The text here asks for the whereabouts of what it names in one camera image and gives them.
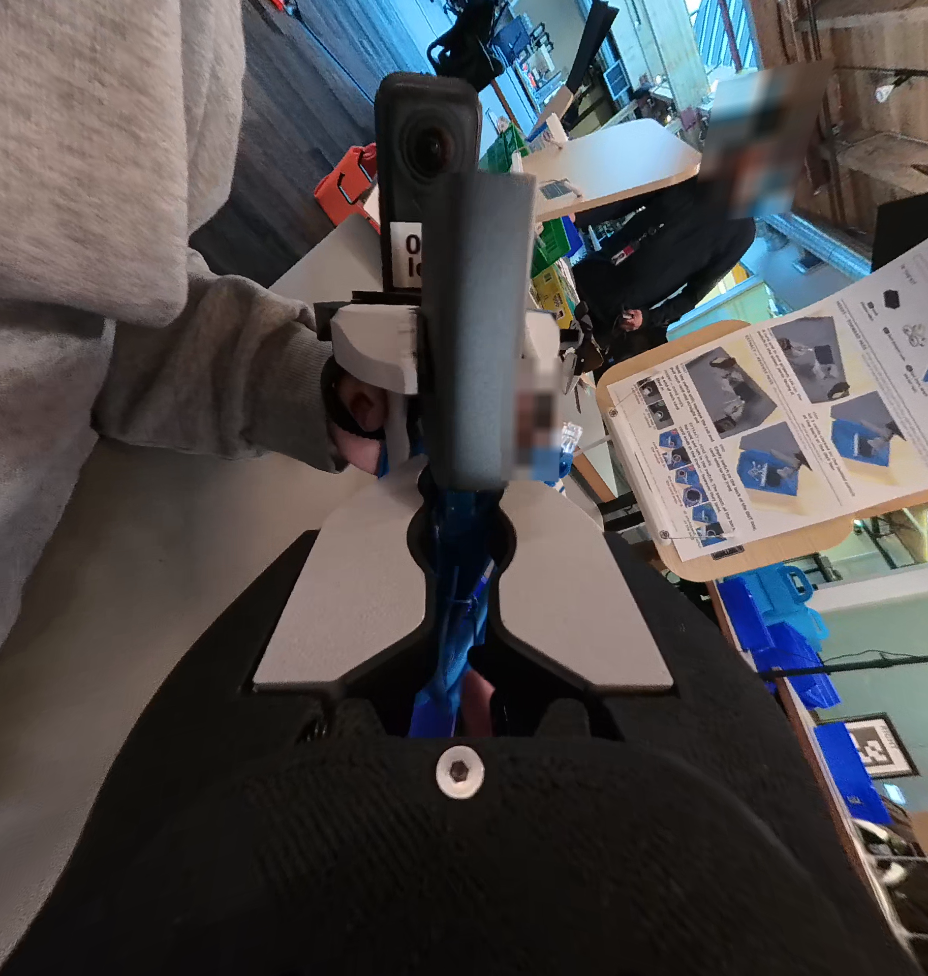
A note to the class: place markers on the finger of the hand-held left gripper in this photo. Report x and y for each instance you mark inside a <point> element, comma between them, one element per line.
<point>372,343</point>
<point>542,335</point>

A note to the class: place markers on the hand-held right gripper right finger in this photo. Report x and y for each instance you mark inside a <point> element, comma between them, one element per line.
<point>578,602</point>

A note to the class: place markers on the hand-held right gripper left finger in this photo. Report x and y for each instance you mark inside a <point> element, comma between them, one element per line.
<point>350,595</point>

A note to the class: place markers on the black network adapter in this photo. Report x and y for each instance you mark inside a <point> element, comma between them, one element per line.
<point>475,328</point>

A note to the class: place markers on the grey desk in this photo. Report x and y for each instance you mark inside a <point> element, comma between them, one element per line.
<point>167,549</point>

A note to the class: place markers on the person's left hand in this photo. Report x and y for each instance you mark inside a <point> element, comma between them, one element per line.
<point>363,456</point>

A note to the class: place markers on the yellow box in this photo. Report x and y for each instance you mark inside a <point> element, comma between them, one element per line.
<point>553,293</point>

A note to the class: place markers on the orange bin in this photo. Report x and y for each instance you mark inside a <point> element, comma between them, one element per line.
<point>346,187</point>

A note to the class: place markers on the green bin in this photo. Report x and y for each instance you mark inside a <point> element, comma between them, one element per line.
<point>555,245</point>

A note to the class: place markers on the wooden poster board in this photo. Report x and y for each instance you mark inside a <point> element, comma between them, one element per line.
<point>647,351</point>

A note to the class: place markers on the green crate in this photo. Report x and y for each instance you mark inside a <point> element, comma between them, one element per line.
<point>502,152</point>

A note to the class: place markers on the small blue bin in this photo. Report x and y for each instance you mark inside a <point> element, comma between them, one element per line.
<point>849,772</point>
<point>811,680</point>
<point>738,610</point>

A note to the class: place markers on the white table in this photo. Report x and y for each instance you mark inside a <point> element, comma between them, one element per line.
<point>609,164</point>

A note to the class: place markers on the instruction poster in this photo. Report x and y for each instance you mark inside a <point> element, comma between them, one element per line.
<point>799,412</point>

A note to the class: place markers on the person's grey sweater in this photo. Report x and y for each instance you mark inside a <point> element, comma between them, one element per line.
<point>67,229</point>

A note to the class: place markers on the framed marker tag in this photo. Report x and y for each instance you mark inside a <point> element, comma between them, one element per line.
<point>881,746</point>

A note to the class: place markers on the clear plastic box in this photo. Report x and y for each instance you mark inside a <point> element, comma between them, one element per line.
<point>902,877</point>

